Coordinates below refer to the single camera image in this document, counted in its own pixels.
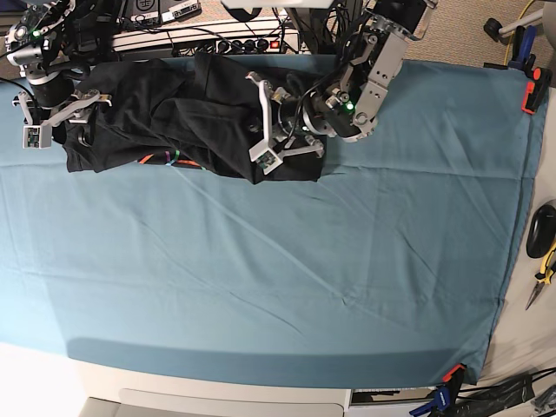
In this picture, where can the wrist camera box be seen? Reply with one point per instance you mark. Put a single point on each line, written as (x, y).
(37, 136)
(265, 157)

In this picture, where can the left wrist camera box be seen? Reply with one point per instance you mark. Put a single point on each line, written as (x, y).
(265, 157)

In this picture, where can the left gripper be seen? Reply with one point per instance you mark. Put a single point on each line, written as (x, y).
(281, 111)

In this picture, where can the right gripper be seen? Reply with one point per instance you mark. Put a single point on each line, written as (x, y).
(53, 100)

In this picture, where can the yellow handled pliers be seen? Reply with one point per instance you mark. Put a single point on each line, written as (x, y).
(544, 276)

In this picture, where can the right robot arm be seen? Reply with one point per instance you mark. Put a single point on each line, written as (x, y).
(55, 44)

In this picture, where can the black caster wheel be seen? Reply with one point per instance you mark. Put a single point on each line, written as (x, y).
(492, 28)

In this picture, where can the black computer mouse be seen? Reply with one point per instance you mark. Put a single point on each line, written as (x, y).
(541, 232)

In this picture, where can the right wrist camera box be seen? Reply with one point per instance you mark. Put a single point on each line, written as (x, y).
(37, 136)

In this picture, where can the black power strip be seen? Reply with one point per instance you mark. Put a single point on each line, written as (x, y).
(248, 46)

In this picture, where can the blue orange clamp bottom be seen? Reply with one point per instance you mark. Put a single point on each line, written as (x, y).
(444, 395)

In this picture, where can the teal table cloth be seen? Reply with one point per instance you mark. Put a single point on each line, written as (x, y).
(387, 272)

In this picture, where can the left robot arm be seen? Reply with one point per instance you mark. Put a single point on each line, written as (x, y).
(344, 103)

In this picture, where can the orange black clamp top right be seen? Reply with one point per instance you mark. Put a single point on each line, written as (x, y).
(536, 89)

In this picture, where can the blue clamp top right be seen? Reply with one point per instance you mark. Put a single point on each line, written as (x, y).
(523, 38)

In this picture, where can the dark grey T-shirt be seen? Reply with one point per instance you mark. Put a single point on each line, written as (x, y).
(163, 114)

